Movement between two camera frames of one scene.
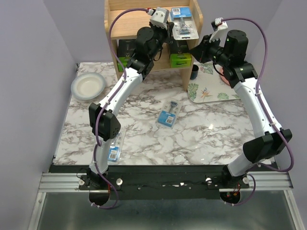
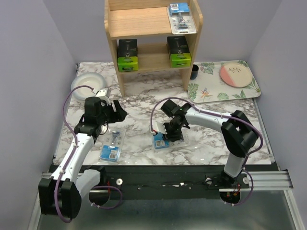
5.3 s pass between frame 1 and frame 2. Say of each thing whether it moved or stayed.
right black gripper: moved
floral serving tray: stayed
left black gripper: moved
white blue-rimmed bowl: stayed
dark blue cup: stayed
